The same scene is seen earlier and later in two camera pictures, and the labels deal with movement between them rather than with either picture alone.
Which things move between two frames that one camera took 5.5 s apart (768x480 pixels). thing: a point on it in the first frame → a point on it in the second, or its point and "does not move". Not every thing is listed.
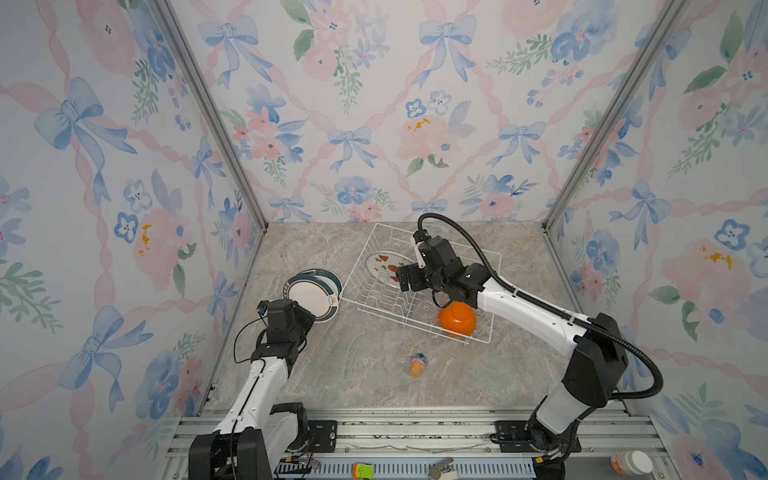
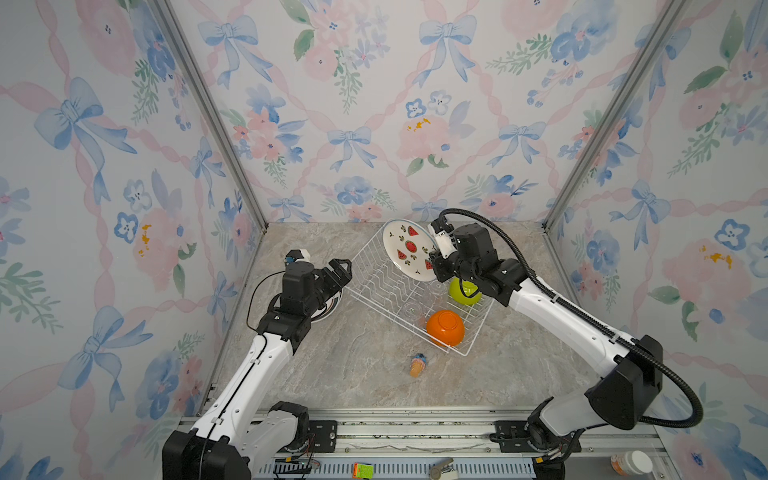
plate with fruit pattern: (384, 266) → (407, 245)
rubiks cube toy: (362, 471) does not move
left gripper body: (302, 321) → (319, 297)
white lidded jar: (631, 462) does not move
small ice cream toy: (418, 365) does not move
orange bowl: (458, 319) → (446, 328)
